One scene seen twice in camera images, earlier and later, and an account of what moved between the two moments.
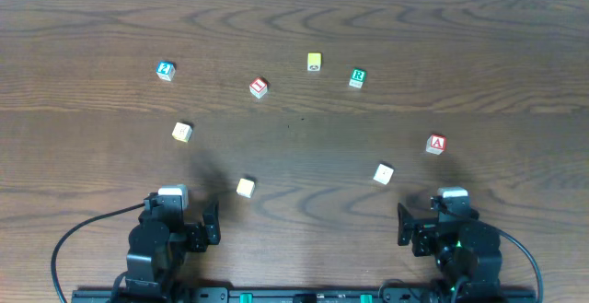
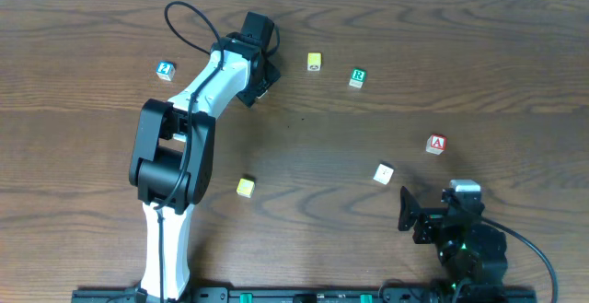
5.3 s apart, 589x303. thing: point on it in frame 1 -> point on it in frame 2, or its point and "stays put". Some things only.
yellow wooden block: [245, 188] stays put
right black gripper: [418, 235] -> [424, 226]
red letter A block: [436, 144] stays put
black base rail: [304, 295] stays put
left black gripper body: [199, 235] -> [266, 78]
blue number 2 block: [166, 70] stays put
